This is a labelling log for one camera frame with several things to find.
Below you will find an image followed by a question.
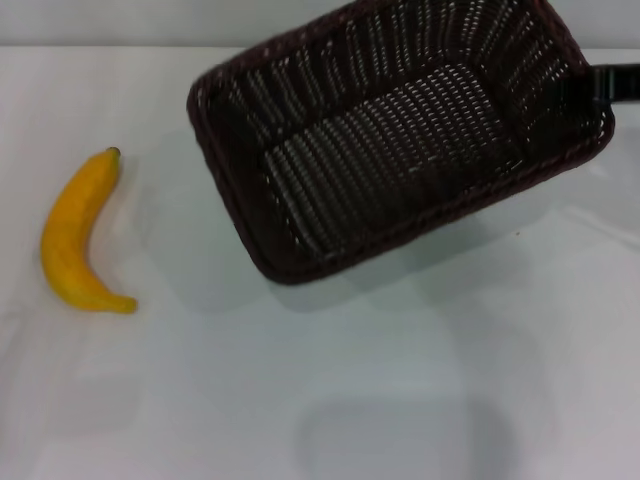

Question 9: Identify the dark brown woven basket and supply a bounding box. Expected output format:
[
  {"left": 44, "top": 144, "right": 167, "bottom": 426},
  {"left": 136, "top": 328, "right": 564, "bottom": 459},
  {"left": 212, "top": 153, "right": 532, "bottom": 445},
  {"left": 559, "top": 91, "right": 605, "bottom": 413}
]
[{"left": 185, "top": 0, "right": 616, "bottom": 287}]

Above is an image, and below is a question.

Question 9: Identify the yellow banana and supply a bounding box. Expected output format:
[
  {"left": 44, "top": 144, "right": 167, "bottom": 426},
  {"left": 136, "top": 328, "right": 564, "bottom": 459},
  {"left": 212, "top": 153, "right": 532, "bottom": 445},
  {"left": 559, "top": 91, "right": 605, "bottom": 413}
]
[{"left": 40, "top": 146, "right": 139, "bottom": 315}]

